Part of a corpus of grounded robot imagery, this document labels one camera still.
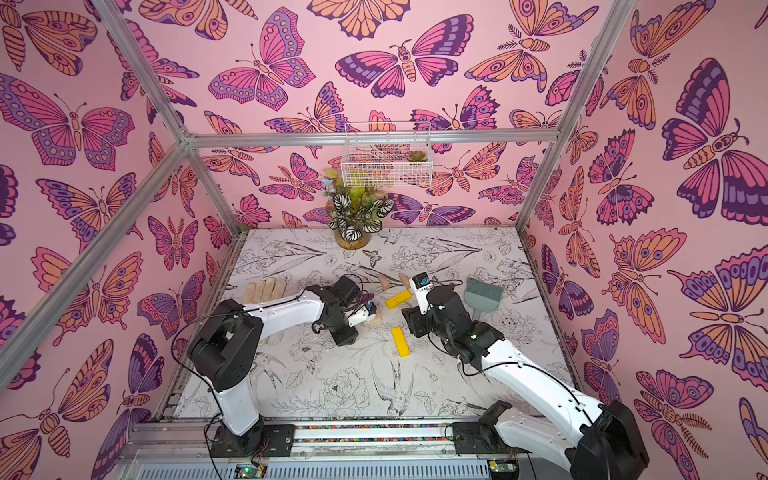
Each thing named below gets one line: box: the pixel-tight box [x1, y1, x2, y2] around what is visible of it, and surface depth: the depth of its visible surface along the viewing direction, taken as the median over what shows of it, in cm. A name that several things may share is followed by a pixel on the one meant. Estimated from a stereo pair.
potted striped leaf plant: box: [322, 168, 394, 250], surface depth 97 cm
